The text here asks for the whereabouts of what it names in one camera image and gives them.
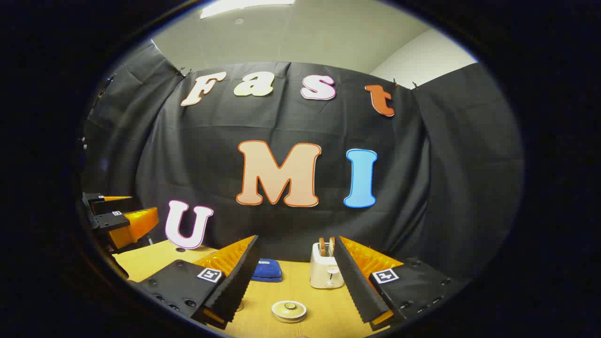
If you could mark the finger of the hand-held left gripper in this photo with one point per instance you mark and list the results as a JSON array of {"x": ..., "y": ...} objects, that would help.
[
  {"x": 117, "y": 205},
  {"x": 110, "y": 220}
]

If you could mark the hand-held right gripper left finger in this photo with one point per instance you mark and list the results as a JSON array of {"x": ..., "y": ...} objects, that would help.
[{"x": 235, "y": 291}]

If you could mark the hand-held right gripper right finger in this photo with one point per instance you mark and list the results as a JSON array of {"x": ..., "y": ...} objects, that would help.
[{"x": 357, "y": 286}]

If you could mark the cream teacup lid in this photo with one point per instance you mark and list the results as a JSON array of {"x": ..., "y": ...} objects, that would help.
[{"x": 287, "y": 311}]

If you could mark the cream teacup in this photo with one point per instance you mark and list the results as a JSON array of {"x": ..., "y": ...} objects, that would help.
[{"x": 288, "y": 320}]

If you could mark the cream white toaster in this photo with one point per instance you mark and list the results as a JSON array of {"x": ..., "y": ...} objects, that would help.
[{"x": 324, "y": 274}]

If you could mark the blue towel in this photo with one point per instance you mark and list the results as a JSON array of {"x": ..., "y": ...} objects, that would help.
[{"x": 267, "y": 271}]

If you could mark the toast slice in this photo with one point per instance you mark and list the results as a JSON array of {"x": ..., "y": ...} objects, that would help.
[
  {"x": 331, "y": 245},
  {"x": 322, "y": 248}
]

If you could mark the black backdrop cloth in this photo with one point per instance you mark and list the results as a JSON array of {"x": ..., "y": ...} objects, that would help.
[{"x": 211, "y": 155}]

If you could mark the ceiling light panel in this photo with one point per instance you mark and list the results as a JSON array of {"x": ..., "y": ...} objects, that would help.
[{"x": 244, "y": 5}]

